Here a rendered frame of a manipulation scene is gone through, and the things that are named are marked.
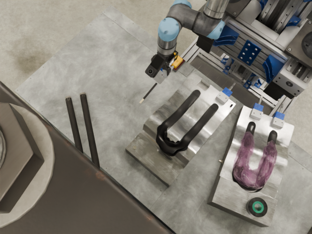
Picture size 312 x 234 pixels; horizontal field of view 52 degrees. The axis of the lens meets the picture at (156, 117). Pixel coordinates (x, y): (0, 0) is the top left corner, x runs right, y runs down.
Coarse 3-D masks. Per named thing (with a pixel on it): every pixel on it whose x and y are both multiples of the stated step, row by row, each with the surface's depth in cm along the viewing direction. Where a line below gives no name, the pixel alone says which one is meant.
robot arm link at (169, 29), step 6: (168, 18) 118; (162, 24) 118; (168, 24) 118; (174, 24) 118; (180, 24) 122; (162, 30) 117; (168, 30) 117; (174, 30) 117; (180, 30) 123; (162, 36) 119; (168, 36) 118; (174, 36) 119; (162, 42) 122; (168, 42) 122; (174, 42) 123; (162, 48) 126; (168, 48) 126
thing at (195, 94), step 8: (192, 96) 155; (184, 104) 153; (216, 104) 153; (176, 112) 151; (184, 112) 151; (208, 112) 152; (168, 120) 146; (176, 120) 148; (200, 120) 151; (208, 120) 151; (160, 128) 145; (168, 128) 142; (192, 128) 148; (200, 128) 149; (160, 136) 147; (184, 136) 143; (192, 136) 145; (160, 144) 147; (168, 144) 145; (176, 144) 143; (184, 144) 144; (168, 152) 144; (176, 152) 141
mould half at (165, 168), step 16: (192, 80) 156; (176, 96) 154; (208, 96) 154; (160, 112) 147; (192, 112) 152; (224, 112) 152; (144, 128) 147; (176, 128) 144; (208, 128) 149; (144, 144) 148; (192, 144) 142; (144, 160) 145; (160, 160) 146; (176, 160) 146; (160, 176) 143; (176, 176) 144
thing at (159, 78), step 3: (171, 63) 154; (159, 72) 150; (162, 72) 150; (156, 75) 149; (159, 75) 149; (162, 75) 149; (153, 78) 154; (156, 78) 151; (159, 78) 149; (162, 78) 150; (156, 81) 154; (159, 81) 151; (162, 81) 154
